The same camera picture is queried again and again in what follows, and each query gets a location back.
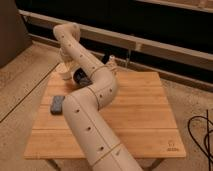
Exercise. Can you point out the beige ceramic cup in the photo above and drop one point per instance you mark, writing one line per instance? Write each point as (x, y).
(64, 71)

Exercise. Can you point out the dark cabinet on left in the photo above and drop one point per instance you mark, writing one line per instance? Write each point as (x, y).
(14, 37)

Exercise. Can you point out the blue-grey sponge block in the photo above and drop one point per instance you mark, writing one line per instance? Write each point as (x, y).
(56, 105)

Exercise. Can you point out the wooden table board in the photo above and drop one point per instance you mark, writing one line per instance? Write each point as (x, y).
(140, 115)

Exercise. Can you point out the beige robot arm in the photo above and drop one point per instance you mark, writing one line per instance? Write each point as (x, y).
(102, 148)

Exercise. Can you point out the white metal rail frame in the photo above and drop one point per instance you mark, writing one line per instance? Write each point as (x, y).
(96, 24)

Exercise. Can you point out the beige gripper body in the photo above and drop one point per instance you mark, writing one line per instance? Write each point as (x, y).
(66, 59)

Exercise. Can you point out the dark ceramic bowl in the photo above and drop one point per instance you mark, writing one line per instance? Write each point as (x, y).
(81, 78)

